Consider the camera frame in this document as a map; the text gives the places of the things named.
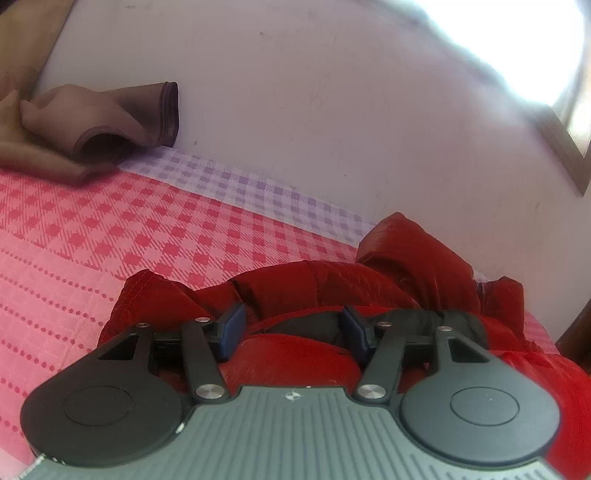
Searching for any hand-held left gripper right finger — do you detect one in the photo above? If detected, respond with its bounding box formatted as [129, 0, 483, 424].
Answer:
[339, 305, 496, 403]

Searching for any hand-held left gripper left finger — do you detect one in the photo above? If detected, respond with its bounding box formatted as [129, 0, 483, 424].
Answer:
[95, 305, 247, 403]

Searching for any red down jacket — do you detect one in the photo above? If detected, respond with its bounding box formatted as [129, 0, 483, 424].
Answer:
[99, 212, 591, 480]

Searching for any pink checked bed sheet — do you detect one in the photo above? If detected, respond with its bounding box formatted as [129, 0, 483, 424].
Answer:
[0, 145, 563, 468]

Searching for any dark wooden board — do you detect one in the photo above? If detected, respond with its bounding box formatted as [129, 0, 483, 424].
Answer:
[554, 302, 591, 372]

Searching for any brown garment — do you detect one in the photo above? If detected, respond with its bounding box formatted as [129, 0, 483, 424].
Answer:
[0, 82, 180, 186]

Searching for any window with wooden frame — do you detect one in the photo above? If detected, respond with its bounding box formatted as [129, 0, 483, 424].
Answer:
[406, 0, 591, 198]

